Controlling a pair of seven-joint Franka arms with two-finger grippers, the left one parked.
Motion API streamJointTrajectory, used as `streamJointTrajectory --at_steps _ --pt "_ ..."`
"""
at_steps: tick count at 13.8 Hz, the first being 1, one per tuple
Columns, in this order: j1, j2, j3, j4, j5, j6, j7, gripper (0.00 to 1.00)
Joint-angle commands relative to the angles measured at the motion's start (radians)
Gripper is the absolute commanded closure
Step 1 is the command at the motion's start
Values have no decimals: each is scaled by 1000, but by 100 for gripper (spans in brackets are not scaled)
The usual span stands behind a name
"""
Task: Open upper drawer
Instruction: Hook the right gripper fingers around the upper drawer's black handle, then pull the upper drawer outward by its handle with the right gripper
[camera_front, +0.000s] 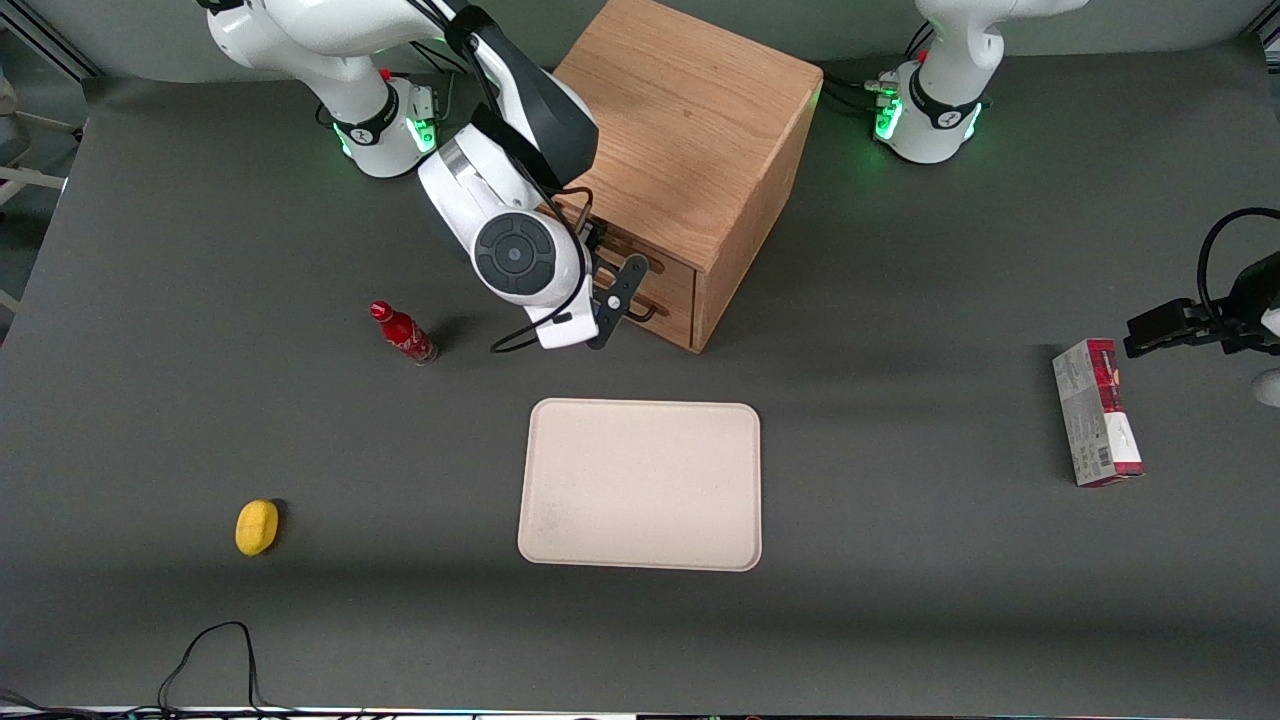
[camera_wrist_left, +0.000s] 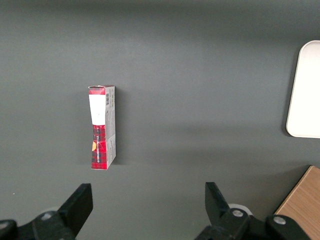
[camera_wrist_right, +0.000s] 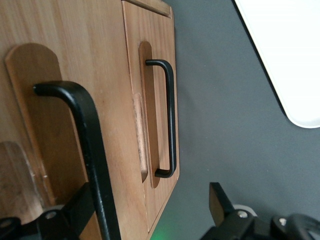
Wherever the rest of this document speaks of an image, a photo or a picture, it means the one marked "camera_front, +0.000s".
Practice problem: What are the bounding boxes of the yellow lemon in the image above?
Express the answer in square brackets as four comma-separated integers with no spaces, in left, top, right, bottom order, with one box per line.
[235,499,282,557]

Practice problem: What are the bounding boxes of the black left base cables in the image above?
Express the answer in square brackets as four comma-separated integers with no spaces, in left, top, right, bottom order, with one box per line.
[820,18,939,113]

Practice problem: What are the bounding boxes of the wooden drawer with tray interior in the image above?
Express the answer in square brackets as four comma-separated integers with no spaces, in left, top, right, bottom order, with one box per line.
[556,190,698,311]

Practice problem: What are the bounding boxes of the aluminium frame rail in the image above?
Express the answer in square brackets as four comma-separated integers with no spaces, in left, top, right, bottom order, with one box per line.
[0,0,103,83]

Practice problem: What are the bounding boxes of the wooden drawer front panel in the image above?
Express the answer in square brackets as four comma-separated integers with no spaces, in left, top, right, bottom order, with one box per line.
[620,295,698,353]

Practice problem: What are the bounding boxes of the red and white carton box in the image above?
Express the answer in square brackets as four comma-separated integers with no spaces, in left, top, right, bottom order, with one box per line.
[1051,338,1147,489]

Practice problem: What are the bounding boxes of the red soda bottle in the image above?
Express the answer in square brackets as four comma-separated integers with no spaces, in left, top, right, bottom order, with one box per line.
[369,300,440,367]

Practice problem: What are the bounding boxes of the thin black looped floor cable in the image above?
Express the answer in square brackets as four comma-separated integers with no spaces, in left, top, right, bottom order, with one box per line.
[157,621,301,717]

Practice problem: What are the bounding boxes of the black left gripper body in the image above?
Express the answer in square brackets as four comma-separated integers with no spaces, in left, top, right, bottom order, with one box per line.
[1224,252,1280,357]

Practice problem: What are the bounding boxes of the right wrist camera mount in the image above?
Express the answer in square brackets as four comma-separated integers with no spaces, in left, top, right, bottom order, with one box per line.
[587,254,651,352]

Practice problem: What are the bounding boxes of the oak wooden drawer cabinet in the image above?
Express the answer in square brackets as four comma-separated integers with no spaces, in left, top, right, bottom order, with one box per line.
[548,0,824,354]

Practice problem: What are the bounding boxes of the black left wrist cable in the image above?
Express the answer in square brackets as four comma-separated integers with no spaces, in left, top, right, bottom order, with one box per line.
[1197,206,1280,323]

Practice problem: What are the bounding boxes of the beige rectangular tray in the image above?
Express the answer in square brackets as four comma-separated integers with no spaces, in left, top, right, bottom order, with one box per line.
[517,398,763,573]

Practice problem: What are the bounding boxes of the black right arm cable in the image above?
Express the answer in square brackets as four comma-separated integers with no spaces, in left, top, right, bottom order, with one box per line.
[425,0,601,355]

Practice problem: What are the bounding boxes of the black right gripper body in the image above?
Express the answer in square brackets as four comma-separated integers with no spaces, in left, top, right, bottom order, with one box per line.
[572,212,614,303]

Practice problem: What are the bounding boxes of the white stand legs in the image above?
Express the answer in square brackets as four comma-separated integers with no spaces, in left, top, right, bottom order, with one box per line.
[0,68,83,207]

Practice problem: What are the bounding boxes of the black base cables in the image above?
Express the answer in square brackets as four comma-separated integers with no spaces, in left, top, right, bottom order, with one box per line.
[385,38,463,79]
[820,18,939,113]

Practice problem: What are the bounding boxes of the black right base cables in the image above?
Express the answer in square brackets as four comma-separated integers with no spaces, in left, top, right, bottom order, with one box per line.
[385,38,463,79]

